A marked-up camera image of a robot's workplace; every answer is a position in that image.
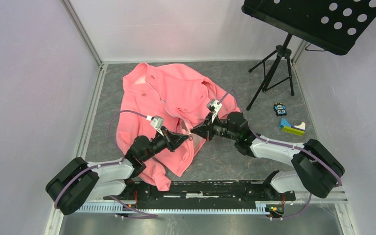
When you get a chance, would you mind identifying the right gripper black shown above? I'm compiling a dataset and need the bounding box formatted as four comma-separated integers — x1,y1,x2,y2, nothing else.
190,113,238,141

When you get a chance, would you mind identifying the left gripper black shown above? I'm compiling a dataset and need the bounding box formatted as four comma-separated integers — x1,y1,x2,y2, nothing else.
141,125,189,162

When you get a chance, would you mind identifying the pink zip-up jacket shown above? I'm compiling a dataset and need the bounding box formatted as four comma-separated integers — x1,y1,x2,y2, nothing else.
116,63,239,191

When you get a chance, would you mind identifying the white object behind arm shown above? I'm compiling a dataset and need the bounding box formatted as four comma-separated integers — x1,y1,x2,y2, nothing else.
293,122,306,130

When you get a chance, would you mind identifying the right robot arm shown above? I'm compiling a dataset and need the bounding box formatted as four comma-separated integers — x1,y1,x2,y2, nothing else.
191,112,345,200

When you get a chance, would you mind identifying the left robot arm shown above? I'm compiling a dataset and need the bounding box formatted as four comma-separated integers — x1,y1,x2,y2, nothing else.
45,126,189,215

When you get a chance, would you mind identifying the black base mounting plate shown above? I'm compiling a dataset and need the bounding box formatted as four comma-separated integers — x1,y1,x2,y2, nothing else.
116,180,296,210

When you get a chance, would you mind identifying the small black blue toy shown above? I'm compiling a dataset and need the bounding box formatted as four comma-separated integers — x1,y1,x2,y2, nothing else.
273,102,287,117

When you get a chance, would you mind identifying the blue yellow small object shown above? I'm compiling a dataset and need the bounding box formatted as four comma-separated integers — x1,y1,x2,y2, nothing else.
279,118,306,136

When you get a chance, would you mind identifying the black music stand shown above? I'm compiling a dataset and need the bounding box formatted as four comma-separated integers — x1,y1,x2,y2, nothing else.
241,0,376,95

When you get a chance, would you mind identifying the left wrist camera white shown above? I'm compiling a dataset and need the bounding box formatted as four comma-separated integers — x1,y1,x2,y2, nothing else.
146,115,164,136

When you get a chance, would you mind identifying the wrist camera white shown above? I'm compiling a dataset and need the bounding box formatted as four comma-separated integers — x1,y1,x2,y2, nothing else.
207,99,222,122
146,115,164,136

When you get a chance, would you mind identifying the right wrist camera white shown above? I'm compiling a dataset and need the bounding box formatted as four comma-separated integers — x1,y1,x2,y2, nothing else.
207,99,222,122

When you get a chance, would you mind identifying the white slotted cable duct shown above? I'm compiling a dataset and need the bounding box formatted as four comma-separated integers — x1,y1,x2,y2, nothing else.
76,202,268,215

